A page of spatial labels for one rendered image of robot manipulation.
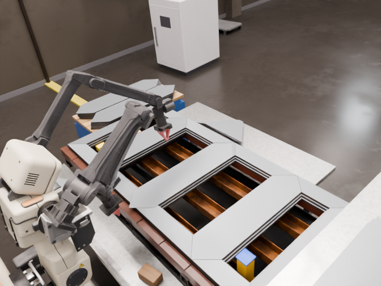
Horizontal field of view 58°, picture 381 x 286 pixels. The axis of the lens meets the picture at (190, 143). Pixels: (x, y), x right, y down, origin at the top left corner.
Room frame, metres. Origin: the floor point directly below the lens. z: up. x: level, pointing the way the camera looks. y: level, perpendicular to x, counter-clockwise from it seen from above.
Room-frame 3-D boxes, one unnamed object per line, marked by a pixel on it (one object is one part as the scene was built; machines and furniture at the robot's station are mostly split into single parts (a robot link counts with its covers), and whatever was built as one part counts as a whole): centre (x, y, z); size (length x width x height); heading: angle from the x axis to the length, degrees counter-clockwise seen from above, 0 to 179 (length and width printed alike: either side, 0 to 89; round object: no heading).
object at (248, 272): (0.87, -0.18, 0.78); 0.05 x 0.05 x 0.19; 38
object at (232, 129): (2.02, -0.26, 0.77); 0.45 x 0.20 x 0.04; 38
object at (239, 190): (1.60, -0.12, 0.70); 1.66 x 0.08 x 0.05; 38
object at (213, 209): (1.47, 0.04, 0.70); 1.66 x 0.08 x 0.05; 38
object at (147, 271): (0.95, 0.24, 0.71); 0.10 x 0.06 x 0.05; 50
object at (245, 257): (0.87, -0.18, 0.88); 0.06 x 0.06 x 0.02; 38
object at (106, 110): (2.44, 0.45, 0.82); 0.80 x 0.40 x 0.06; 128
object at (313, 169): (1.91, -0.36, 0.74); 1.20 x 0.26 x 0.03; 38
